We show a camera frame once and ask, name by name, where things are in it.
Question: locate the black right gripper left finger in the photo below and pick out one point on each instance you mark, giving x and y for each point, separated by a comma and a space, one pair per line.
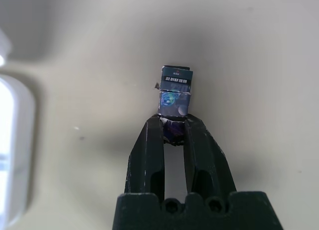
147, 160

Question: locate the white plastic pencil case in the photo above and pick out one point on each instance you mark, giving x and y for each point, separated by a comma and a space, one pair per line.
15, 145

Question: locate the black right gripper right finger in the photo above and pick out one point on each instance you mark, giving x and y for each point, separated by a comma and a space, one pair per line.
209, 162

